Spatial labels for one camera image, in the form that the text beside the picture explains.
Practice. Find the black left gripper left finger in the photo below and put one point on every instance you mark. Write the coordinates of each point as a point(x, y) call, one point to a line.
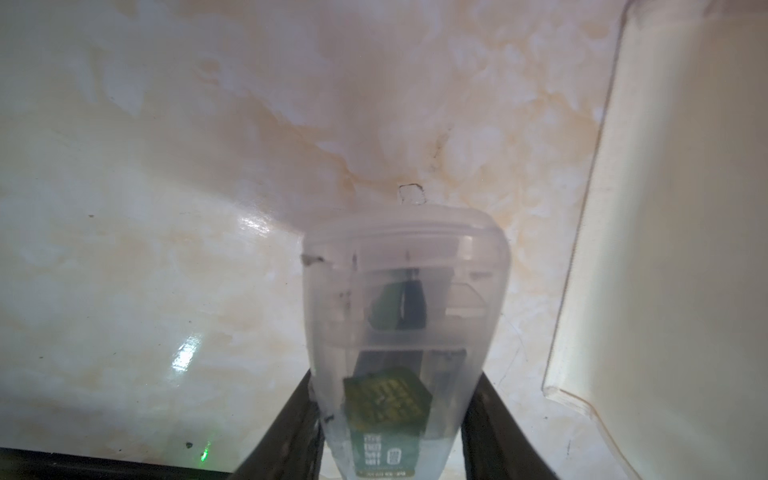
point(292, 447)

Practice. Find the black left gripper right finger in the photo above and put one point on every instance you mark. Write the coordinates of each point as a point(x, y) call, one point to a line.
point(494, 446)

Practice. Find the green compass set case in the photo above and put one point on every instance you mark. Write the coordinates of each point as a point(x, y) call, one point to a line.
point(400, 307)

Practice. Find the cream canvas tote bag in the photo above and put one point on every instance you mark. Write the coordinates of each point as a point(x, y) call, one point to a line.
point(662, 333)

